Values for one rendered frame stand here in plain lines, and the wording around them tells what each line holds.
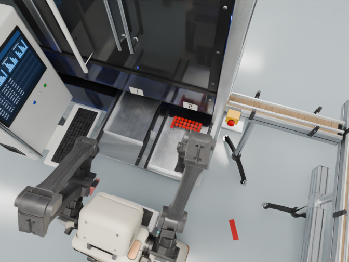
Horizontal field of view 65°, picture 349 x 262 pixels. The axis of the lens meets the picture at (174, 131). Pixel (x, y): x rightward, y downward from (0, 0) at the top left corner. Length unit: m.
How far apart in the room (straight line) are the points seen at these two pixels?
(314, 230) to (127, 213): 1.31
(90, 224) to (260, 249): 1.66
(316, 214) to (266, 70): 1.67
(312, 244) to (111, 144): 1.38
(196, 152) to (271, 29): 2.85
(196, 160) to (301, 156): 1.97
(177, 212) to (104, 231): 0.27
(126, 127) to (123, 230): 0.84
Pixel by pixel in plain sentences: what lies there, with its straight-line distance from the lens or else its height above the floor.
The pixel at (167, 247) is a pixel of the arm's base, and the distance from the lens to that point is 1.15.
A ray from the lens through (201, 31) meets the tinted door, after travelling 1.14.
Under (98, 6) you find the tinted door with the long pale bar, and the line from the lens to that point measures 1.29.
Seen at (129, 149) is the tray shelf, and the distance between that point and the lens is 1.65.
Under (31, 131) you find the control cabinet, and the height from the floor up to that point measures 1.00.
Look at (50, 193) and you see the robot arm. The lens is 0.91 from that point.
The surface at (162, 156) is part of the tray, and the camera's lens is 1.60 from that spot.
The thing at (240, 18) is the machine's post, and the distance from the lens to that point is 1.05.
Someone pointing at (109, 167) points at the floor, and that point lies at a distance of 2.59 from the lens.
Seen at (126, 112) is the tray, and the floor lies 0.88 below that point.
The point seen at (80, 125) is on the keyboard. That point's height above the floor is 0.83.
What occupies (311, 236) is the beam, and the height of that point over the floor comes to 0.55.
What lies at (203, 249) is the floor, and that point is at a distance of 2.39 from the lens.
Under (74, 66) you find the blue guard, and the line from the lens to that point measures 1.78.
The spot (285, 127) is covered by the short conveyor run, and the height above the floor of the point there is 0.90.
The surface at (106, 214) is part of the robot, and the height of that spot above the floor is 1.38.
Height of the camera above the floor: 2.38
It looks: 64 degrees down
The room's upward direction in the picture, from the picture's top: 4 degrees counter-clockwise
